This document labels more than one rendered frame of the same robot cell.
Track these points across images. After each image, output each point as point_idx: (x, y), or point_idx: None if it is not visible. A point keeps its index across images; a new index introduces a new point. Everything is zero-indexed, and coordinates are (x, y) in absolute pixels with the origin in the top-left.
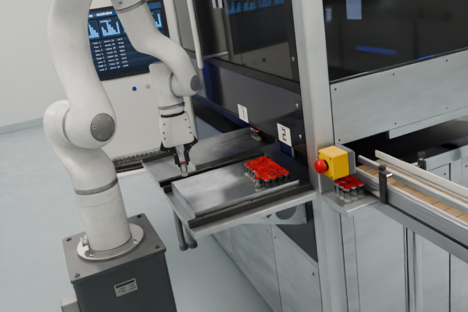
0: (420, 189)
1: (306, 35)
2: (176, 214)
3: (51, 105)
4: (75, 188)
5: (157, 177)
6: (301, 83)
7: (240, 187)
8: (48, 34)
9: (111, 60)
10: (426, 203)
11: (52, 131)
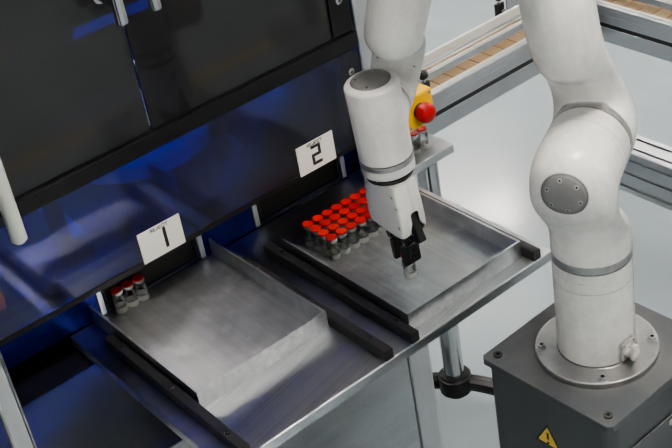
0: (452, 64)
1: None
2: (479, 308)
3: (587, 148)
4: (631, 248)
5: (339, 387)
6: (362, 25)
7: (388, 250)
8: None
9: None
10: (463, 72)
11: (622, 170)
